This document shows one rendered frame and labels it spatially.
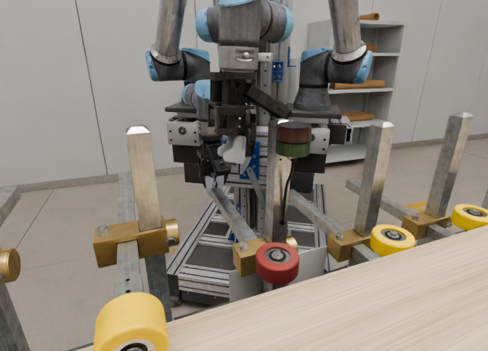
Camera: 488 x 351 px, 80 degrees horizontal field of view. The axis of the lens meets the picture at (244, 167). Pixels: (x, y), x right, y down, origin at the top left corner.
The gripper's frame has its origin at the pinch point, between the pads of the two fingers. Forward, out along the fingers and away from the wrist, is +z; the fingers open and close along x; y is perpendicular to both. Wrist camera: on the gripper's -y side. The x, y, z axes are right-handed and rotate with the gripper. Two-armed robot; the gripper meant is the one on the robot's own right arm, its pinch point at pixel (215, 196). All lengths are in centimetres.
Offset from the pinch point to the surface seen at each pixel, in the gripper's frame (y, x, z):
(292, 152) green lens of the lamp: -41.2, -2.4, -27.1
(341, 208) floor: 97, -139, 83
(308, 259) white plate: -31.7, -14.6, 4.9
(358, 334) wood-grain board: -60, -3, -8
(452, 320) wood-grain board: -63, -17, -8
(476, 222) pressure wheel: -48, -47, -8
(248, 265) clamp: -36.4, 3.2, -2.1
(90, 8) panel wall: 229, 41, -78
